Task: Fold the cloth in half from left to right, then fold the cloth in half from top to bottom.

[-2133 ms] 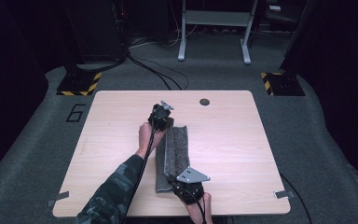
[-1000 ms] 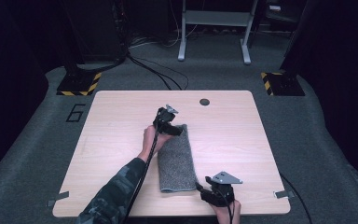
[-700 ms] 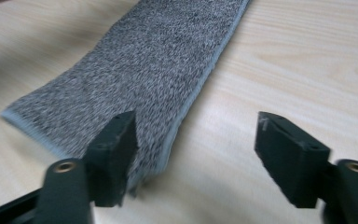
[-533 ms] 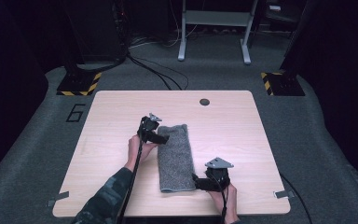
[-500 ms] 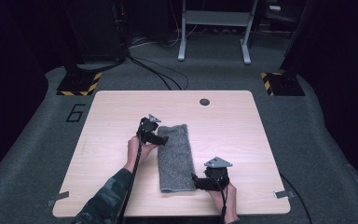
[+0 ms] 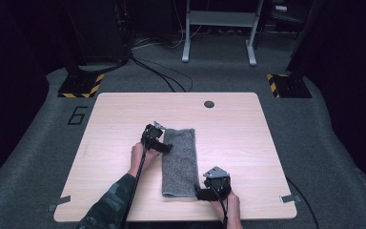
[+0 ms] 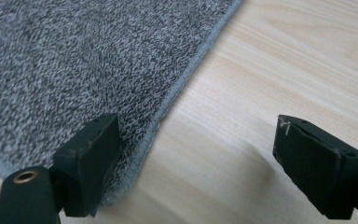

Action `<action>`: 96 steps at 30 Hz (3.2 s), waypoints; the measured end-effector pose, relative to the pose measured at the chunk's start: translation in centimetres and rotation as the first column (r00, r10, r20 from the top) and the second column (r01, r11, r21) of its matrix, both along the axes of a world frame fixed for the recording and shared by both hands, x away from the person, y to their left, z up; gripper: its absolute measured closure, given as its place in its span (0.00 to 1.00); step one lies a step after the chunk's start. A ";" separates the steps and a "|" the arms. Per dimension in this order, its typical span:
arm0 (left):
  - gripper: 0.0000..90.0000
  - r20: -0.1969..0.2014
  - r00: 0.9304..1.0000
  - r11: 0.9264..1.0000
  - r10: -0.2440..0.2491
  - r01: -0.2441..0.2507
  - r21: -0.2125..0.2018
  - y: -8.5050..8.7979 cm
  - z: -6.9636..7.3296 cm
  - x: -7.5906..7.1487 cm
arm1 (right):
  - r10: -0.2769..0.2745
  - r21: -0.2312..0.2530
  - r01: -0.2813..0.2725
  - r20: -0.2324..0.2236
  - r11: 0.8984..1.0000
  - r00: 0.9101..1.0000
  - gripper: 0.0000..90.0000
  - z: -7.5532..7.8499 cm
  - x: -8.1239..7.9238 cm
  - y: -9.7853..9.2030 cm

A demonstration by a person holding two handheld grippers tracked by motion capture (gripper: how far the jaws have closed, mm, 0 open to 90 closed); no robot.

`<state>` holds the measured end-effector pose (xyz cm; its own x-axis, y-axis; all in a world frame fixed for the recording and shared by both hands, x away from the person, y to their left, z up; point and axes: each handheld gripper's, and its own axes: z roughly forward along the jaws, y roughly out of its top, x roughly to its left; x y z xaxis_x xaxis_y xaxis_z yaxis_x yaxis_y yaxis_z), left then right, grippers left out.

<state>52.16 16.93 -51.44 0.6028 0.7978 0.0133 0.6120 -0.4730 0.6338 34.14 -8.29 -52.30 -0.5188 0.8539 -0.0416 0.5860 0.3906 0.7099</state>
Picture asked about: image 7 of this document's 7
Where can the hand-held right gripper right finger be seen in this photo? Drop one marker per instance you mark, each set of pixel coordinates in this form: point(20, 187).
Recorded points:
point(317, 168)

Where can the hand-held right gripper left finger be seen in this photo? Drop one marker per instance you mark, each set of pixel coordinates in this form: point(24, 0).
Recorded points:
point(88, 168)

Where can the grey towel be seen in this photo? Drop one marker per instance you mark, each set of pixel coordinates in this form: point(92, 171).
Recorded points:
point(84, 71)

